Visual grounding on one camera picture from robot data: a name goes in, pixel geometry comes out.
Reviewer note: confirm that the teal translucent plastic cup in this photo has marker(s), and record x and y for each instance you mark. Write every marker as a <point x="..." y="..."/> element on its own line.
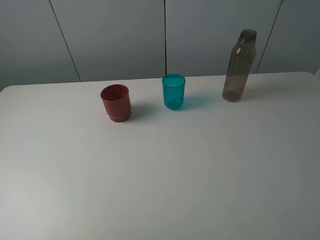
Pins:
<point x="173" y="89"/>

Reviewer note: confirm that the grey translucent water bottle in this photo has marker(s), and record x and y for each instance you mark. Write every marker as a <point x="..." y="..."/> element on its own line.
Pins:
<point x="240" y="63"/>

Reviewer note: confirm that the red plastic cup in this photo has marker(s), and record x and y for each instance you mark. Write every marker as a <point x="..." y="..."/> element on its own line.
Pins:
<point x="116" y="101"/>

